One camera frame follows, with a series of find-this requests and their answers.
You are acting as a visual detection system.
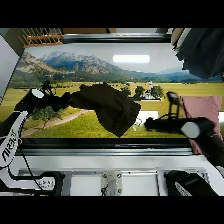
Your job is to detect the dark brown garment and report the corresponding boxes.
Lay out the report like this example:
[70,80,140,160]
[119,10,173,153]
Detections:
[69,82,143,139]

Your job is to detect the pink garment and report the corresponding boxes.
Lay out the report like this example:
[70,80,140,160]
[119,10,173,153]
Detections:
[179,95,224,156]

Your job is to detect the dark grey garment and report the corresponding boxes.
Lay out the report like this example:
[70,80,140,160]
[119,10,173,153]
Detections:
[172,27,224,81]

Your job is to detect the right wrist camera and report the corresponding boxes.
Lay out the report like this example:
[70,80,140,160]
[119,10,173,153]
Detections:
[165,91,183,120]

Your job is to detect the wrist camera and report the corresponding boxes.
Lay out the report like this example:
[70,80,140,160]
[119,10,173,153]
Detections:
[165,91,183,120]
[40,79,57,97]

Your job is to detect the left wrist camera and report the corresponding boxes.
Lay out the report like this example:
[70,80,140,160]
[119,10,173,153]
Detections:
[40,79,57,97]

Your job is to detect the silver frame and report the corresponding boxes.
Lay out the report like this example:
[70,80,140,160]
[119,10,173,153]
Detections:
[14,145,224,197]

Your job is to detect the black cable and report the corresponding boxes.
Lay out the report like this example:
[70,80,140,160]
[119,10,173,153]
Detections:
[19,133,46,193]

